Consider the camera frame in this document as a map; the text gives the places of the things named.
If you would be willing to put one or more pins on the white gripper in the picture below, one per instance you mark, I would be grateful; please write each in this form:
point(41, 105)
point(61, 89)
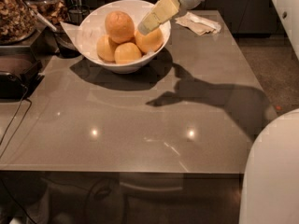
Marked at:
point(162, 11)

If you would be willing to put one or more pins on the orange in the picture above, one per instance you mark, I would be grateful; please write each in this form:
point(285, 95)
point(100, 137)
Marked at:
point(150, 42)
point(119, 26)
point(105, 48)
point(127, 53)

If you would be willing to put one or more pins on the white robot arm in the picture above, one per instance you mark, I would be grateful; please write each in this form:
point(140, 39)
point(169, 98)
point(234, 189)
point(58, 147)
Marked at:
point(270, 193)

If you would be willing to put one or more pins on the white ceramic bowl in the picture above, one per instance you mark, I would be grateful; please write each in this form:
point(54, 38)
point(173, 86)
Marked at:
point(136, 9)

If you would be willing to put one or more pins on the white paper in bowl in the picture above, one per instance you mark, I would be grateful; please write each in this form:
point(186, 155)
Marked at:
point(84, 39)

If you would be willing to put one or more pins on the crumpled paper napkin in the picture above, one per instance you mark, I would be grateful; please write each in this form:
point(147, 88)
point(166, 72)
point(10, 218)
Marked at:
point(197, 24)

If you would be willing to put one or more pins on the dark glass cup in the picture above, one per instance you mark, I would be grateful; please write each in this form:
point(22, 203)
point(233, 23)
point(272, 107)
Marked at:
point(77, 14)

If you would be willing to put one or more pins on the small glass snack jar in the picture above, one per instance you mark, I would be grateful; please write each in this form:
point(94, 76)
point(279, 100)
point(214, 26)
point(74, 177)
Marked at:
point(54, 11)

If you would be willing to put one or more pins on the large glass snack jar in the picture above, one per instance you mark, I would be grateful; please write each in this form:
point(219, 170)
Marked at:
point(16, 21)

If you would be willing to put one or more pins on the black appliance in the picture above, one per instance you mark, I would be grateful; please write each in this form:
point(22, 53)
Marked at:
point(19, 75)

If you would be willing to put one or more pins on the white utensil handle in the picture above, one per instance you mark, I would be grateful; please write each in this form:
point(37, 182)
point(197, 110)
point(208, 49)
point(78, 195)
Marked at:
point(44, 20)

